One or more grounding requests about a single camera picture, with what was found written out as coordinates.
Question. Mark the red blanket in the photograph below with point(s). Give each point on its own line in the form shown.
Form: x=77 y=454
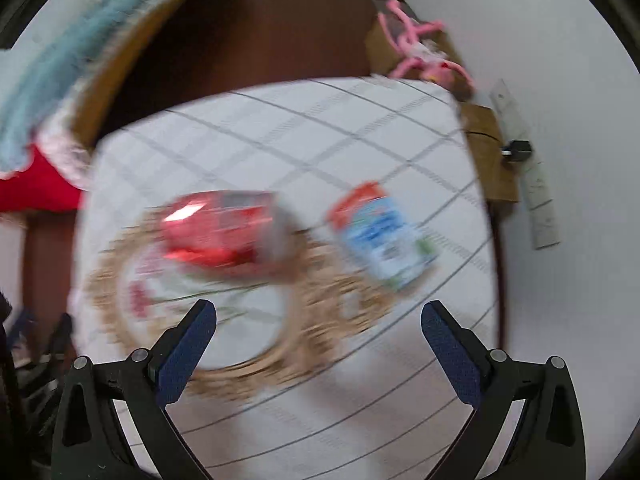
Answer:
x=35 y=185

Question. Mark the wooden bed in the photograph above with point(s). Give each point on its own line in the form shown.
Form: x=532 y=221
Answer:
x=125 y=60

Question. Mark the black charger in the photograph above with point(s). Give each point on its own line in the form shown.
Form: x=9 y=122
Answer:
x=518 y=151

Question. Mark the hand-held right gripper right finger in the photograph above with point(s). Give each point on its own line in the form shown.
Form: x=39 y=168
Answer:
x=450 y=355

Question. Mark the flat brown cardboard box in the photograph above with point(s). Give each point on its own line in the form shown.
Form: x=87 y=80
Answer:
x=492 y=160

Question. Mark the light blue towel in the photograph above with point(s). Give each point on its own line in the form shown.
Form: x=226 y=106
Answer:
x=50 y=75

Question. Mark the red snack bag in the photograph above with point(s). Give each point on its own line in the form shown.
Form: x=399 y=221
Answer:
x=220 y=230

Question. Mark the open cardboard box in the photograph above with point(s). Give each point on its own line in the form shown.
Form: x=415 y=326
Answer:
x=382 y=50

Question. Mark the table with patterned tablecloth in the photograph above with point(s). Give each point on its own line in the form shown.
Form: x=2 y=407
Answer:
x=300 y=135

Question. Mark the white power strip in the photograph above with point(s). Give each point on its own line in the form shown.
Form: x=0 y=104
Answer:
x=537 y=195

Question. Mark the pink plush toy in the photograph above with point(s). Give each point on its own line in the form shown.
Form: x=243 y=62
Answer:
x=417 y=57

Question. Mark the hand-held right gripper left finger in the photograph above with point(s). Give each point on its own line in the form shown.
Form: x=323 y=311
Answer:
x=185 y=355

